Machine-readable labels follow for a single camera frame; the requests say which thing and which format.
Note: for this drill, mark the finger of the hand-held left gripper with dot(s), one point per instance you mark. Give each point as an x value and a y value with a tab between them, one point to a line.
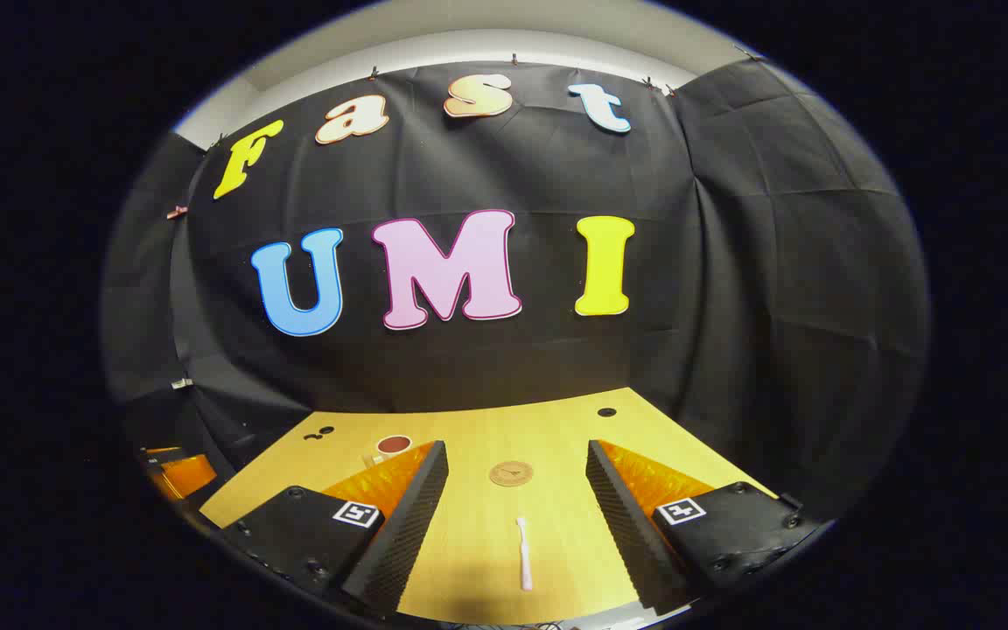
185	472

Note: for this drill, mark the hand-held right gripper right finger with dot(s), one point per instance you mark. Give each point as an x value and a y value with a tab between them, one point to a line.
622	525

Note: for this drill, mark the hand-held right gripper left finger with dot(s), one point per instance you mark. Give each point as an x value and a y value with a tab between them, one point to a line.
408	525

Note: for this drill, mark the pink toothbrush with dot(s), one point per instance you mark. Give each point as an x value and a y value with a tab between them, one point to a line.
524	551

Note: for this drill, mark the round wooden coaster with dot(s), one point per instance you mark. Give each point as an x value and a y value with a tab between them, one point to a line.
511	473

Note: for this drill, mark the wooden desktop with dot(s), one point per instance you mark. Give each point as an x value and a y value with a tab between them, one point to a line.
513	429

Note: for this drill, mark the black backdrop cloth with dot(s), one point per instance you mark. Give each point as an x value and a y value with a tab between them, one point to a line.
513	367

